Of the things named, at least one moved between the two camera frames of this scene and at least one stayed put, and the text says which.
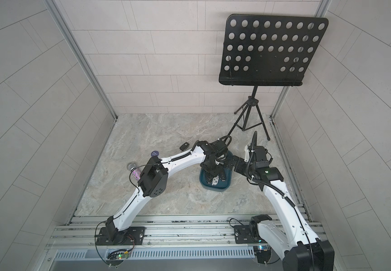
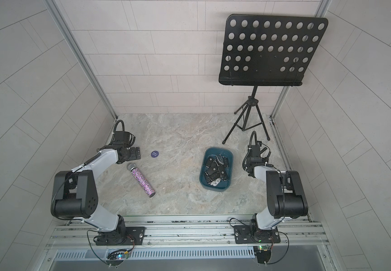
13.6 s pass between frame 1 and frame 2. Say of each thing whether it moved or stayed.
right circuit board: stayed
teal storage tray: stayed
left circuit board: stayed
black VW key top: moved
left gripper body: moved
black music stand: stayed
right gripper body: moved
